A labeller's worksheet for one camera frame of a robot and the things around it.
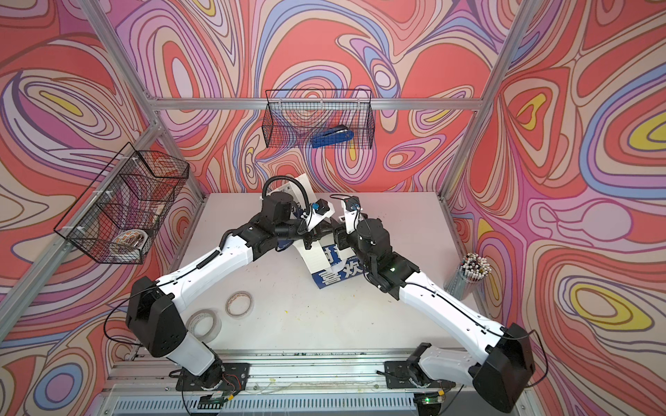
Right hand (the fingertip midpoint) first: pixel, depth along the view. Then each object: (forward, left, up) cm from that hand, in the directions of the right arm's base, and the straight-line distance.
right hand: (341, 221), depth 73 cm
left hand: (-1, +1, -2) cm, 2 cm away
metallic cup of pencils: (-12, -38, -14) cm, 42 cm away
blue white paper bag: (-5, -1, -17) cm, 18 cm away
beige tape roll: (-12, +35, -28) cm, 47 cm away
